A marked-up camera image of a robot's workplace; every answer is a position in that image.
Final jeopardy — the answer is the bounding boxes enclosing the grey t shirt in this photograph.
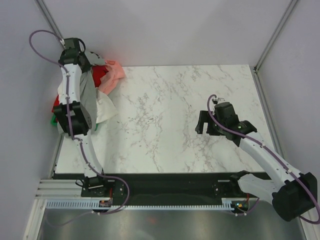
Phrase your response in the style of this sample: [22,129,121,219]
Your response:
[79,51,106,131]

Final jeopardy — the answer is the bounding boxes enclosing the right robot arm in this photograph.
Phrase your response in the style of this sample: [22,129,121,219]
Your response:
[195,98,320,225]

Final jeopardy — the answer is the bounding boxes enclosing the left aluminium frame post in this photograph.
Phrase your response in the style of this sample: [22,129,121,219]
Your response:
[34,0,64,39]

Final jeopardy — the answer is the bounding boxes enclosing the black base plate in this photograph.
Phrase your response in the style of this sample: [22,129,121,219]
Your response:
[53,172,254,207]

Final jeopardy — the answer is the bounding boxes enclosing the green t shirt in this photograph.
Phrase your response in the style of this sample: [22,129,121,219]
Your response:
[50,114,58,126]

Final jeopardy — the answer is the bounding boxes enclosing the white slotted cable duct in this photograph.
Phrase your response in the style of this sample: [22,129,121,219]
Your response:
[46,198,238,210]

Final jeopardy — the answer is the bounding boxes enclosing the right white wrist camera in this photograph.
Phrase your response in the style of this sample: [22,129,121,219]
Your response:
[212,97,226,105]

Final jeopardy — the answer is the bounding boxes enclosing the right aluminium frame post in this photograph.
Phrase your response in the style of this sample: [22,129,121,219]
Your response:
[252,0,300,75]

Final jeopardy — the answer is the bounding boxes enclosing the aluminium frame post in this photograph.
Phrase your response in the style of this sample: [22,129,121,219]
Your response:
[34,0,64,39]
[252,0,300,75]

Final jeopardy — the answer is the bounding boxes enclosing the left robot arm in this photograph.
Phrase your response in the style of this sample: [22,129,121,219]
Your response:
[53,38,110,197]

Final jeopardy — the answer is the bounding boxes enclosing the red t shirt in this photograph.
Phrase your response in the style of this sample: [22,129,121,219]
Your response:
[53,65,109,107]

